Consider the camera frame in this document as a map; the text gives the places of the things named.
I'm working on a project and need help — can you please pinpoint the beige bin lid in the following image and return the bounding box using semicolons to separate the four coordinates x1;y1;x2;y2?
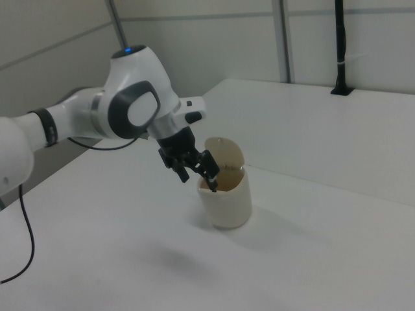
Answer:
204;136;246;171

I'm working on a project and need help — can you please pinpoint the small white bin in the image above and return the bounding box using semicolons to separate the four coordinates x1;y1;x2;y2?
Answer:
196;136;254;231

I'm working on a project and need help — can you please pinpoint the grey metal partition post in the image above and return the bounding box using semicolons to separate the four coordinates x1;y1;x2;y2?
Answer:
278;0;295;84
104;0;130;50

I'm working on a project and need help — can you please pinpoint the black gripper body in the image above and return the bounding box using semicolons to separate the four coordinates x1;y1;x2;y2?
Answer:
156;127;199;162

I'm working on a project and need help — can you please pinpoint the black pole with base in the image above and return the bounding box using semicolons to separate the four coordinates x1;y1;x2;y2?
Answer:
330;0;355;97

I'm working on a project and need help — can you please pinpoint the white cable tie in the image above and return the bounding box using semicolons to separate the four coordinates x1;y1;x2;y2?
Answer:
336;52;370;65

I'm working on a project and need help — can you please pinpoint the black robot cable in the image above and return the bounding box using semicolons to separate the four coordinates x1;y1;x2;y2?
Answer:
0;133;148;286

